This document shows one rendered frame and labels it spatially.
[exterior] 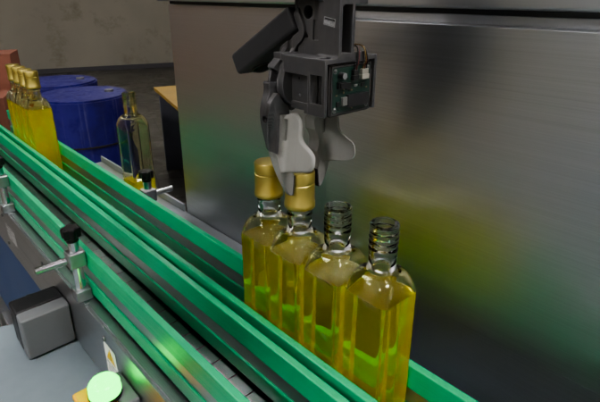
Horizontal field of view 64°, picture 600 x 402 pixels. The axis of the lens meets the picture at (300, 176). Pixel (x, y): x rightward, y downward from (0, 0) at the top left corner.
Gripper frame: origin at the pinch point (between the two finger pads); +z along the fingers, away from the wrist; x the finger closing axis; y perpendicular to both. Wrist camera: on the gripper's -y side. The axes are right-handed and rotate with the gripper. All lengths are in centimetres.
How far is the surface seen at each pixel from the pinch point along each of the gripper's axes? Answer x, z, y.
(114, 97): 71, 38, -240
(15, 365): -26, 41, -44
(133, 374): -15.6, 30.6, -17.4
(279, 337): -4.0, 19.5, 0.7
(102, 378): -19.2, 30.3, -19.3
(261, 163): -1.3, -0.4, -5.4
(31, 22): 201, 31, -908
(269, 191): -1.0, 2.9, -4.4
